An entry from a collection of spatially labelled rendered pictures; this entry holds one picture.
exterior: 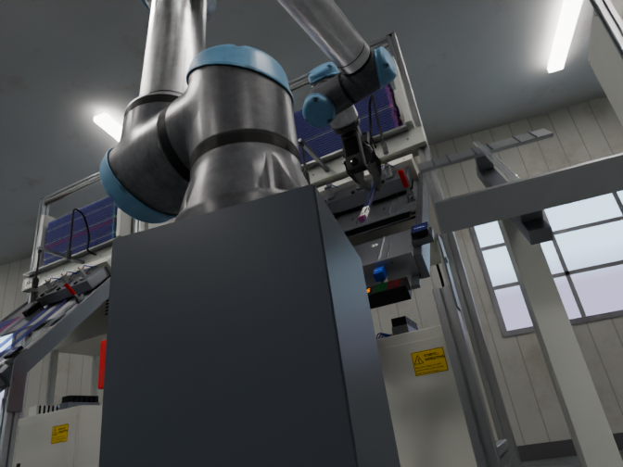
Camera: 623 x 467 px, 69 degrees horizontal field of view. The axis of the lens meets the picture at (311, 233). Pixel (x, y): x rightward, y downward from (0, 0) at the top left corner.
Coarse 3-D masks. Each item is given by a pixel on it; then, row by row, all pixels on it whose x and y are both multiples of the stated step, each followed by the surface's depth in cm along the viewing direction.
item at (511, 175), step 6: (474, 144) 127; (480, 144) 123; (480, 150) 119; (486, 150) 115; (486, 156) 114; (492, 156) 109; (492, 162) 107; (498, 162) 104; (498, 168) 102; (504, 168) 99; (504, 174) 97; (510, 174) 94; (510, 180) 93
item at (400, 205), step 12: (372, 204) 156; (384, 204) 150; (396, 204) 145; (408, 204) 140; (348, 216) 155; (372, 216) 144; (384, 216) 139; (396, 216) 147; (408, 216) 143; (348, 228) 143; (360, 228) 151; (372, 228) 146
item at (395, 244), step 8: (400, 232) 121; (408, 232) 118; (376, 240) 122; (384, 240) 120; (392, 240) 118; (400, 240) 115; (408, 240) 113; (360, 248) 122; (368, 248) 119; (376, 248) 117; (384, 248) 115; (392, 248) 112; (400, 248) 110; (408, 248) 108; (360, 256) 117; (368, 256) 114; (376, 256) 112; (384, 256) 110
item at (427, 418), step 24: (408, 336) 127; (432, 336) 124; (384, 360) 128; (408, 360) 125; (432, 360) 122; (408, 384) 123; (432, 384) 120; (480, 384) 128; (408, 408) 121; (432, 408) 118; (456, 408) 115; (408, 432) 119; (432, 432) 116; (456, 432) 114; (408, 456) 117; (432, 456) 114; (456, 456) 112
